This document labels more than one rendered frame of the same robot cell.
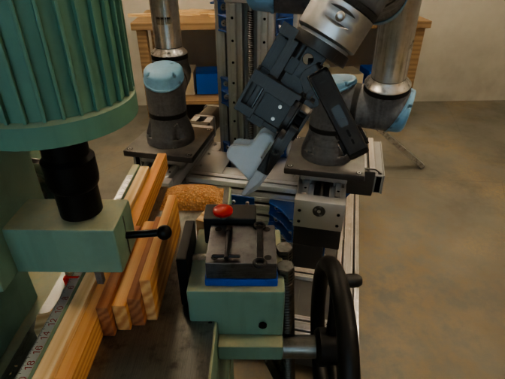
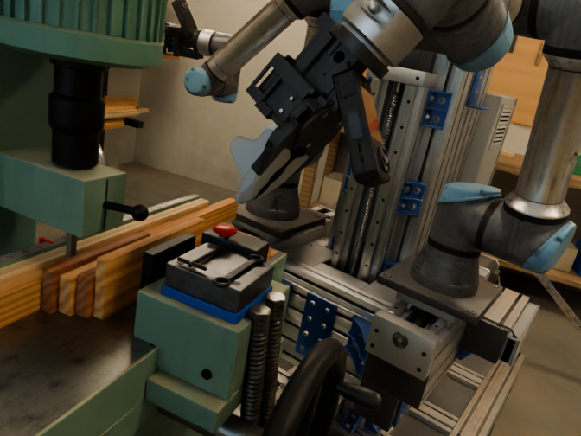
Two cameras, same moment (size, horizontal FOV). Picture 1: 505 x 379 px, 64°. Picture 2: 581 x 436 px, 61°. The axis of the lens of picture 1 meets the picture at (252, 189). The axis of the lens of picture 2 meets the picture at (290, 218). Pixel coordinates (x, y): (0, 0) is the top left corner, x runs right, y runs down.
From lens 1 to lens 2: 0.25 m
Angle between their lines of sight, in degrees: 22
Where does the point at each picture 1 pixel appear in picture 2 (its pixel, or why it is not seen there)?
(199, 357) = (111, 367)
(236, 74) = not seen: hidden behind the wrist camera
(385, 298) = not seen: outside the picture
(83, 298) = (41, 260)
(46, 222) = (36, 159)
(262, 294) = (213, 326)
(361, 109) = (493, 227)
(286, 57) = (316, 50)
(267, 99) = (282, 89)
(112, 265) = (73, 225)
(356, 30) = (391, 28)
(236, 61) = not seen: hidden behind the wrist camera
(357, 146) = (366, 165)
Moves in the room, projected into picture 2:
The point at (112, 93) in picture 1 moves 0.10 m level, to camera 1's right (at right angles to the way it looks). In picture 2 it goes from (118, 26) to (205, 44)
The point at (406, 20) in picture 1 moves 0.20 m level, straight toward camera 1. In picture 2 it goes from (566, 123) to (529, 120)
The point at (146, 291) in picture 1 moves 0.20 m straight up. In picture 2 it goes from (100, 275) to (111, 104)
